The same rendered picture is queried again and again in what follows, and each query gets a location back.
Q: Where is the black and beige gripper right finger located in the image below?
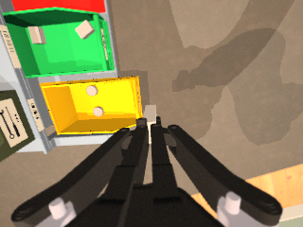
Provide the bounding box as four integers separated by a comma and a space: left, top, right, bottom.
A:
149, 105, 283, 227

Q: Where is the small beige block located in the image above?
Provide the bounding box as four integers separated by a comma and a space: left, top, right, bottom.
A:
75, 20, 95, 40
28, 26, 46, 44

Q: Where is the pale peach round disc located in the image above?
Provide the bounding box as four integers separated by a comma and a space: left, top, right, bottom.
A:
93, 106, 104, 117
86, 85, 98, 96

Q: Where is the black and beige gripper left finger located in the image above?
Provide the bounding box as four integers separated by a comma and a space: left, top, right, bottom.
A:
10, 105, 151, 227

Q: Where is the green bin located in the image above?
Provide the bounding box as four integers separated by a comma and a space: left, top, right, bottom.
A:
3, 7, 112, 78

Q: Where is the yellow bin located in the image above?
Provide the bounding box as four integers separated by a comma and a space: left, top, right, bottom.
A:
42, 77, 143, 134

